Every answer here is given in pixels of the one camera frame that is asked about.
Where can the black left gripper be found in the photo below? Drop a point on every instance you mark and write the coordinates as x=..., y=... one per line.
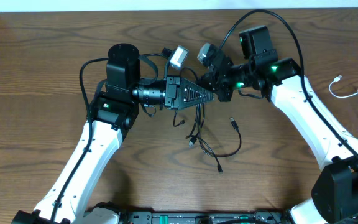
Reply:
x=173, y=82

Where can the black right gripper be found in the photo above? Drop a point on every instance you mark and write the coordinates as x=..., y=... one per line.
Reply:
x=216, y=84

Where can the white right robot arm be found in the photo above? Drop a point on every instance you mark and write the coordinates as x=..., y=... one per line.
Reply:
x=334, y=196

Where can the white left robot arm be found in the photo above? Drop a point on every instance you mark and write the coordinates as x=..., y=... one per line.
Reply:
x=110, y=115

